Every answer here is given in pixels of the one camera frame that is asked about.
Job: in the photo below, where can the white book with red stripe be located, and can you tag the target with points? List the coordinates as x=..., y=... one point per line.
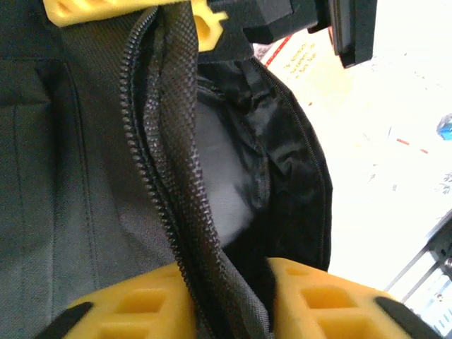
x=310, y=74

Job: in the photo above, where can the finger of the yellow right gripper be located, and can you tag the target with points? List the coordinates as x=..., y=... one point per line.
x=88, y=8
x=206, y=31

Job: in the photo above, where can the small blue object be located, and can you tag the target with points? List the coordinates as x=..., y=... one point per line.
x=445, y=125

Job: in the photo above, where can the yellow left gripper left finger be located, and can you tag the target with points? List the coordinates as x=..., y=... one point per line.
x=141, y=310

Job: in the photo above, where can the aluminium front rail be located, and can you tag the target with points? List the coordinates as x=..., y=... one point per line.
x=434, y=254

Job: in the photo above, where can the white floral tablecloth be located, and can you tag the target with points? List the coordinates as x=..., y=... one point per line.
x=370, y=194

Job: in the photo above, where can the black backpack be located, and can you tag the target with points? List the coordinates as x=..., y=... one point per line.
x=53, y=176

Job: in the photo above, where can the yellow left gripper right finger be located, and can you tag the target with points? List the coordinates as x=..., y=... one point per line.
x=335, y=310

